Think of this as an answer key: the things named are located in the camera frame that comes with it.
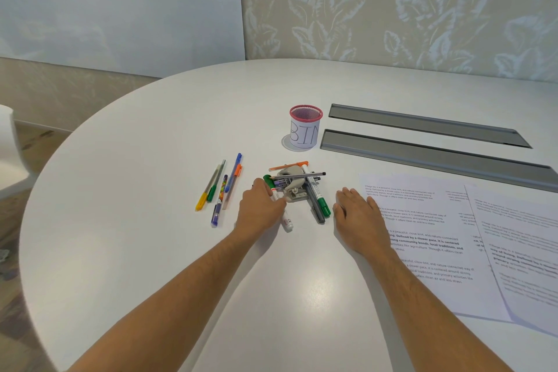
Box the grey cable tray lid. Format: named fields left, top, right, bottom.
left=319, top=129, right=558, bottom=194
left=328, top=103, right=533, bottom=149

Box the black fineliner pen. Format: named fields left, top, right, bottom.
left=271, top=171, right=327, bottom=180

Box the person's left forearm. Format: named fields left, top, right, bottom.
left=65, top=227, right=263, bottom=372

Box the thin orange pen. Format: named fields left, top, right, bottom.
left=269, top=161, right=310, bottom=172

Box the person's right forearm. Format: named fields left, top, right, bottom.
left=355, top=242, right=516, bottom=372

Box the blue pen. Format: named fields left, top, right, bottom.
left=225, top=153, right=243, bottom=193

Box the orange pen with white grip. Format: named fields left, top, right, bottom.
left=222, top=164, right=243, bottom=210

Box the green pen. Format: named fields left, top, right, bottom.
left=207, top=162, right=226, bottom=203

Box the printed paper sheet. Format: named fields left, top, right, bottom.
left=464, top=184, right=558, bottom=338
left=358, top=173, right=513, bottom=323

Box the white marker with green cap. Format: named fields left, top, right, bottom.
left=263, top=175, right=294, bottom=233

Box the person's left hand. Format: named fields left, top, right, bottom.
left=234, top=177, right=289, bottom=240

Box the person's right hand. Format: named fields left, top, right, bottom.
left=332, top=187, right=394, bottom=257

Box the pink mesh pen cup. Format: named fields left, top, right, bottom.
left=289, top=104, right=324, bottom=151

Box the white paper label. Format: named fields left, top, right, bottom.
left=281, top=118, right=323, bottom=153

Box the grey marker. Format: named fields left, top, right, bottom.
left=306, top=181, right=326, bottom=224

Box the grey hole punch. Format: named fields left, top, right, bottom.
left=276, top=166, right=311, bottom=203

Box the white chair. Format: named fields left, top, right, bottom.
left=0, top=104, right=32, bottom=201

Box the yellow pen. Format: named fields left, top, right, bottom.
left=195, top=160, right=226, bottom=212

